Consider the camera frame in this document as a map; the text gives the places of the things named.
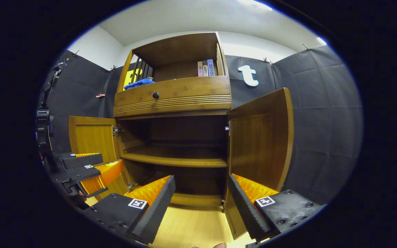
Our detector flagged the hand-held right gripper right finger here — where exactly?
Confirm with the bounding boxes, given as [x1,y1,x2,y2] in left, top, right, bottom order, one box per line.
[227,173,326,242]

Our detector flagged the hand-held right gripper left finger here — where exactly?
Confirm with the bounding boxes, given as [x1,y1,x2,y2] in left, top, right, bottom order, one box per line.
[83,175,176,245]

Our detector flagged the wooden door of cabinet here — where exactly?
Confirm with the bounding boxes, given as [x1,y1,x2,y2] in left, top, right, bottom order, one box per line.
[223,87,294,240]
[68,116,130,198]

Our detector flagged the blue cloth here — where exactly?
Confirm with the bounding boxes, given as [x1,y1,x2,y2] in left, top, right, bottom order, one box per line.
[124,78,155,91]

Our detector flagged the black backdrop cloth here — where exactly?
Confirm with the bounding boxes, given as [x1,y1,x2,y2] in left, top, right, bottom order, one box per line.
[47,45,364,205]

